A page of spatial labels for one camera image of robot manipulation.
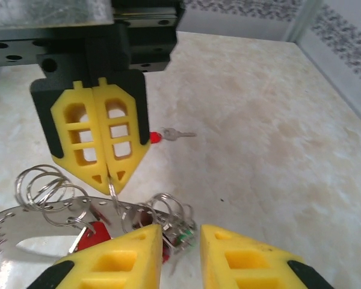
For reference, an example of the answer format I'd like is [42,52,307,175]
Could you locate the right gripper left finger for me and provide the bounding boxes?
[26,224,164,289]

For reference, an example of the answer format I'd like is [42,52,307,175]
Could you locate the key with red white tag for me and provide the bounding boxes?
[69,221,113,252]

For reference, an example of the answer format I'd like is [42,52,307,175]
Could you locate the metal key organiser with rings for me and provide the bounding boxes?
[0,164,199,263]

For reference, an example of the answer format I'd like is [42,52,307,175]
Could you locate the key with solid red tag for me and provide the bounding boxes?
[149,127,198,145]

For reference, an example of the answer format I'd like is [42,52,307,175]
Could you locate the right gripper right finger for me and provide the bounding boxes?
[199,224,335,289]

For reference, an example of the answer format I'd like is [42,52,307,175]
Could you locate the aluminium frame post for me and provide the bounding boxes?
[284,0,324,46]

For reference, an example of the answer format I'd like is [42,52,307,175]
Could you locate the key with green tag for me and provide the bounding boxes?
[168,224,198,256]

